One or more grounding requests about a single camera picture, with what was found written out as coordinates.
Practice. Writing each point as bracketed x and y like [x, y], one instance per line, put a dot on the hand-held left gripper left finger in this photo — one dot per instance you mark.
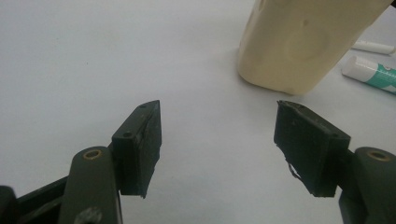
[138, 149]

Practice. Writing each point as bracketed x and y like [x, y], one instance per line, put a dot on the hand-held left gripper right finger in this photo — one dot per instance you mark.
[311, 146]

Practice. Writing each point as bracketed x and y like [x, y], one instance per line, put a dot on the cream pencil case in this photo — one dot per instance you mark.
[295, 43]

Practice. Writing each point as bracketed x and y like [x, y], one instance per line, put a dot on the green and white glue stick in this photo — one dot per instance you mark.
[373, 74]

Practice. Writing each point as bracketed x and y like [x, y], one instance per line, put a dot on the white pen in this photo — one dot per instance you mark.
[372, 46]

